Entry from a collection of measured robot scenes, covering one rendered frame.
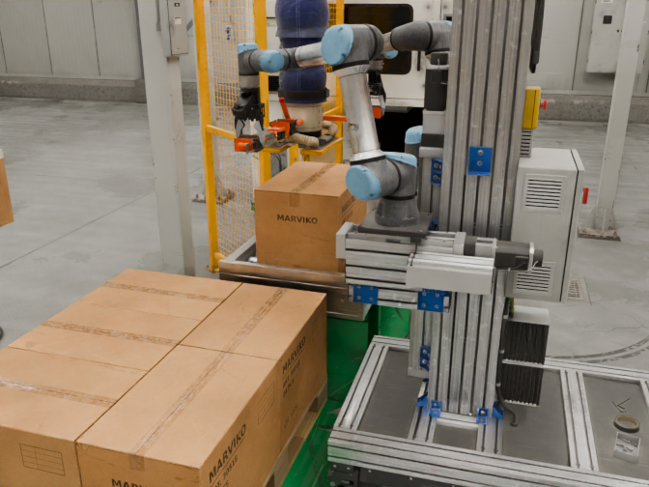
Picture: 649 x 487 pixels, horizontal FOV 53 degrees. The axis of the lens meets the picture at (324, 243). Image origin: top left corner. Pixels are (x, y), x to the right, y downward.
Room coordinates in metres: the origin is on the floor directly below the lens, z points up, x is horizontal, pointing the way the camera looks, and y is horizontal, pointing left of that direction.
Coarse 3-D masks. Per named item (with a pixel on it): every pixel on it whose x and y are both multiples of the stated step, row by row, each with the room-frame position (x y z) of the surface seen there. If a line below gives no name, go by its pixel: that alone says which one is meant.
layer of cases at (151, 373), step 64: (64, 320) 2.31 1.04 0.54; (128, 320) 2.31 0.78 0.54; (192, 320) 2.31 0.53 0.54; (256, 320) 2.31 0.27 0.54; (320, 320) 2.48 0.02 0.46; (0, 384) 1.85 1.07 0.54; (64, 384) 1.85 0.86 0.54; (128, 384) 1.85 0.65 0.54; (192, 384) 1.85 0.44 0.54; (256, 384) 1.85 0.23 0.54; (0, 448) 1.63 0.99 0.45; (64, 448) 1.56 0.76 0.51; (128, 448) 1.51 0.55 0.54; (192, 448) 1.51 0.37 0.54; (256, 448) 1.79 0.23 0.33
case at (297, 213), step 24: (288, 168) 3.21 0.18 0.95; (312, 168) 3.21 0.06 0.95; (336, 168) 3.21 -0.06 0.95; (264, 192) 2.80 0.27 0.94; (288, 192) 2.76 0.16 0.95; (312, 192) 2.75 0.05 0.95; (336, 192) 2.75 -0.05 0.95; (264, 216) 2.80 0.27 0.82; (288, 216) 2.76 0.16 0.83; (312, 216) 2.73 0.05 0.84; (336, 216) 2.70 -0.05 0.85; (360, 216) 3.09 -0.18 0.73; (264, 240) 2.80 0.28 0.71; (288, 240) 2.76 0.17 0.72; (312, 240) 2.73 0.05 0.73; (288, 264) 2.77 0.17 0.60; (312, 264) 2.73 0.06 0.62; (336, 264) 2.70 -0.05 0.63
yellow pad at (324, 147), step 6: (336, 138) 3.03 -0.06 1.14; (342, 138) 3.07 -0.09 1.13; (324, 144) 2.89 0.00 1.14; (330, 144) 2.92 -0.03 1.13; (336, 144) 2.97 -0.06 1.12; (300, 150) 2.79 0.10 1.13; (306, 150) 2.79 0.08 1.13; (312, 150) 2.79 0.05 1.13; (318, 150) 2.79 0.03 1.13; (324, 150) 2.81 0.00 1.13
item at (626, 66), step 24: (192, 0) 5.94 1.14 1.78; (624, 24) 4.96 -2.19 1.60; (624, 48) 4.92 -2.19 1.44; (624, 72) 4.91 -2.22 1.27; (624, 96) 4.90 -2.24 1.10; (624, 120) 4.89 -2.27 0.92; (216, 144) 6.00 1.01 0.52; (216, 168) 5.97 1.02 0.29; (216, 192) 5.94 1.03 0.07; (600, 192) 4.92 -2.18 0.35; (600, 216) 4.91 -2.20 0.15
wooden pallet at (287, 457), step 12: (324, 384) 2.54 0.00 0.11; (324, 396) 2.54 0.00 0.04; (312, 408) 2.44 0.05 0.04; (300, 420) 2.22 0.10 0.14; (312, 420) 2.38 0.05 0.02; (300, 432) 2.30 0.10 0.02; (288, 444) 2.07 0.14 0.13; (300, 444) 2.21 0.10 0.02; (288, 456) 2.14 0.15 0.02; (276, 468) 1.95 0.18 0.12; (288, 468) 2.07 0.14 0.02; (276, 480) 1.95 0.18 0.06
